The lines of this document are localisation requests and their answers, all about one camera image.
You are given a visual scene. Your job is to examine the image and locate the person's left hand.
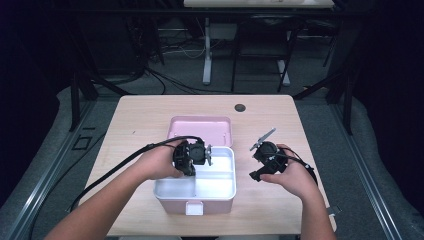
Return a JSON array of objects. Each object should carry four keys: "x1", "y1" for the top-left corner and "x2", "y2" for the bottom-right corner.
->
[{"x1": 134, "y1": 139, "x2": 184, "y2": 183}]

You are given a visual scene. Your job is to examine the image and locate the black chair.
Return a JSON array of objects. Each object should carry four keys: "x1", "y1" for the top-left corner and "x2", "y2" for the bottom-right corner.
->
[{"x1": 230, "y1": 14, "x2": 306, "y2": 94}]

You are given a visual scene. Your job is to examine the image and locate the hand-held gripper cable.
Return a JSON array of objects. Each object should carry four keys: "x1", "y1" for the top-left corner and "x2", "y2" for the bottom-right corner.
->
[
  {"x1": 276, "y1": 148, "x2": 319, "y2": 186},
  {"x1": 68, "y1": 135, "x2": 204, "y2": 213}
]

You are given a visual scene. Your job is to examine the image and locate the white divided tray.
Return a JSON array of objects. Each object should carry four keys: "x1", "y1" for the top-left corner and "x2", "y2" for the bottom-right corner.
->
[{"x1": 153, "y1": 145, "x2": 237, "y2": 201}]

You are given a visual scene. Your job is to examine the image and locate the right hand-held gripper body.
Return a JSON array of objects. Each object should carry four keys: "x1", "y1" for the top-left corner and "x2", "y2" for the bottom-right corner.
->
[{"x1": 249, "y1": 127, "x2": 288, "y2": 174}]

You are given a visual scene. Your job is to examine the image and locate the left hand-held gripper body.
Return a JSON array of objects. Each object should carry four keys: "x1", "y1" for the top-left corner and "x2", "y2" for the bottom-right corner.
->
[{"x1": 172, "y1": 137, "x2": 213, "y2": 169}]

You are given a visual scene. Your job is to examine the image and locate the right hand-held gripper cable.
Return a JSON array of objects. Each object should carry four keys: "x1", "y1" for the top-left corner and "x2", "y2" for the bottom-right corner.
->
[{"x1": 276, "y1": 148, "x2": 319, "y2": 186}]

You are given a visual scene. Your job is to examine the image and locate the black floor cables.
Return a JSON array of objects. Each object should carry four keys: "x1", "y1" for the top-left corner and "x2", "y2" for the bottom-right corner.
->
[{"x1": 146, "y1": 66, "x2": 234, "y2": 96}]

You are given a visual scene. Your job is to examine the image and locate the person's right hand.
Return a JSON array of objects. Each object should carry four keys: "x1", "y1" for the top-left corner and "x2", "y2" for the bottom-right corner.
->
[{"x1": 260, "y1": 144, "x2": 321, "y2": 201}]

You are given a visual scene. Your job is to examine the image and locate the left hand-held gripper cable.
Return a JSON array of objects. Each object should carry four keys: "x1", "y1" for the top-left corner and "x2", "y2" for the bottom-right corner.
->
[{"x1": 68, "y1": 135, "x2": 204, "y2": 213}]

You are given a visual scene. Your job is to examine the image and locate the pink storage box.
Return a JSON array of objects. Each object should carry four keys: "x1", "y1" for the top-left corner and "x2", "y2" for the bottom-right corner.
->
[{"x1": 153, "y1": 115, "x2": 237, "y2": 216}]

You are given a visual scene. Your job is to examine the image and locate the grey metal floor rail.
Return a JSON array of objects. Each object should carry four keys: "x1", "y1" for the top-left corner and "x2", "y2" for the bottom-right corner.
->
[
  {"x1": 0, "y1": 99, "x2": 98, "y2": 240},
  {"x1": 329, "y1": 103, "x2": 404, "y2": 240}
]

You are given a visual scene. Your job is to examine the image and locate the black metal stand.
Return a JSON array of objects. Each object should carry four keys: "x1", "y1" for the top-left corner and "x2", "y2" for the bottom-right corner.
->
[
  {"x1": 68, "y1": 71, "x2": 99, "y2": 133},
  {"x1": 293, "y1": 66, "x2": 354, "y2": 136}
]

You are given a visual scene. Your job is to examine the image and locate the white desk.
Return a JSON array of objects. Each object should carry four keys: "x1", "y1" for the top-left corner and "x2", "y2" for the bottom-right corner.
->
[{"x1": 183, "y1": 0, "x2": 334, "y2": 87}]

